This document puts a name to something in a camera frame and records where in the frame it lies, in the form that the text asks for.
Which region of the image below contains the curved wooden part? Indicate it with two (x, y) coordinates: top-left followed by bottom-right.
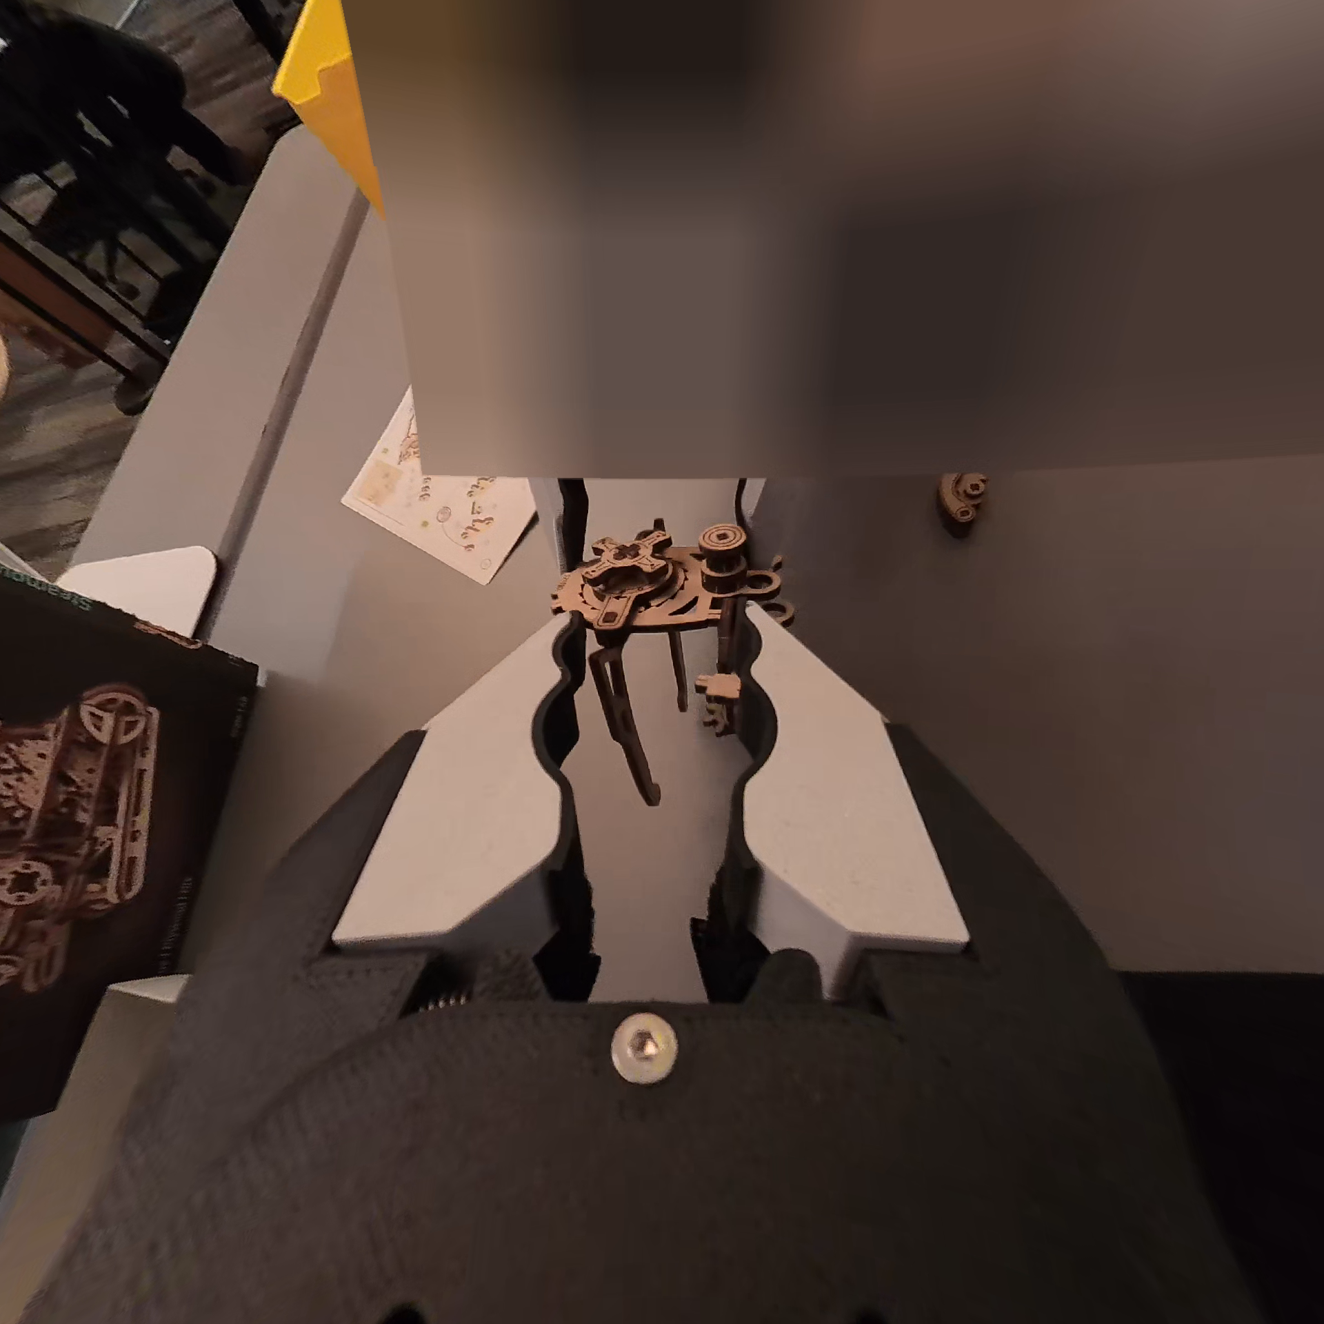
(937, 473), (992, 540)

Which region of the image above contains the printed instruction sheet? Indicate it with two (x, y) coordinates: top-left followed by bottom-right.
(342, 388), (538, 589)

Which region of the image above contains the white rounded base plate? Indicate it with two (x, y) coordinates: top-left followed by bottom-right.
(60, 546), (221, 641)

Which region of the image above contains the black model kit box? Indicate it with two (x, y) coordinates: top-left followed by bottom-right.
(0, 563), (261, 1121)

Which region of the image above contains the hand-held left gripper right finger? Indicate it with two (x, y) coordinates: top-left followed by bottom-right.
(691, 606), (975, 1001)

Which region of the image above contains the yellow plastic bin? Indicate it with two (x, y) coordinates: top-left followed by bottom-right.
(272, 0), (387, 221)

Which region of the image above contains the black office chair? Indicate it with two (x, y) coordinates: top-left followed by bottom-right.
(0, 16), (249, 302)

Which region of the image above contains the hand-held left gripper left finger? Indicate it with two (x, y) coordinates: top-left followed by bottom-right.
(331, 612), (599, 1001)

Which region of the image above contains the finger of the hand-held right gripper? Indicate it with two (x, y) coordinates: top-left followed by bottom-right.
(735, 478), (773, 607)
(533, 478), (593, 620)

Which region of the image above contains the wooden gear model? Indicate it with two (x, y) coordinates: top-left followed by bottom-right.
(546, 518), (798, 809)

